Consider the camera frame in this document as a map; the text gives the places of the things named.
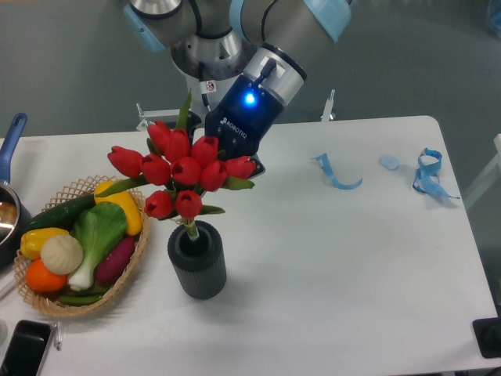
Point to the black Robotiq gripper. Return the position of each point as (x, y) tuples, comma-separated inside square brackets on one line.
[(240, 121)]

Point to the red tulip bouquet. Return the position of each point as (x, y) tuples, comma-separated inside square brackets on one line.
[(183, 170)]

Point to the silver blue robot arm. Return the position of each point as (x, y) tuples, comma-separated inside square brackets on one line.
[(243, 61)]

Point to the dark grey ribbed vase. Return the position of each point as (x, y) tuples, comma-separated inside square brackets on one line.
[(199, 264)]

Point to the curved blue ribbon strip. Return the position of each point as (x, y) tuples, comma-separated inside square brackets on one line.
[(323, 162)]

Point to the yellow lemon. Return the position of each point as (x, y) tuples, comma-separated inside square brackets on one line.
[(126, 202)]

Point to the green bok choy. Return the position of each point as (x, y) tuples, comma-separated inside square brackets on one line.
[(98, 230)]

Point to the woven wicker basket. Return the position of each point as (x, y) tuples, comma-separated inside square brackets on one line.
[(53, 307)]

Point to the purple sweet potato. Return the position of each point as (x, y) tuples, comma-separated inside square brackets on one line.
[(111, 268)]

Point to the green cucumber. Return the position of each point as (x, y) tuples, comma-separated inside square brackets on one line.
[(63, 215)]

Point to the white steamed bun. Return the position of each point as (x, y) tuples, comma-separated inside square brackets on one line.
[(61, 254)]

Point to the tangled blue ribbon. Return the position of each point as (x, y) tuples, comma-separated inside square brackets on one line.
[(426, 180)]

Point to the green pea pods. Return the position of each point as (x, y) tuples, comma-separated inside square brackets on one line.
[(81, 298)]

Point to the yellow bell pepper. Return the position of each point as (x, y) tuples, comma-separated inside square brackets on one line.
[(33, 240)]

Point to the orange fruit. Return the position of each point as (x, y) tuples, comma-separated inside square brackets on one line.
[(40, 279)]

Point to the clear pen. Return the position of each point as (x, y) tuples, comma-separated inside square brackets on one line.
[(58, 335)]

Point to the black smartphone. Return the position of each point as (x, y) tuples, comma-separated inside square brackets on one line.
[(27, 348)]

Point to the black device at corner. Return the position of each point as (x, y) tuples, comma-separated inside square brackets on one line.
[(487, 334)]

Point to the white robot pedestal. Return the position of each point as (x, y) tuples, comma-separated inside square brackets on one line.
[(207, 93)]

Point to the white metal base frame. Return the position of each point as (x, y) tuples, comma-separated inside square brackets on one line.
[(147, 117)]

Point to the blue handled saucepan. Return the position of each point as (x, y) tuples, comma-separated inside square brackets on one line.
[(14, 216)]

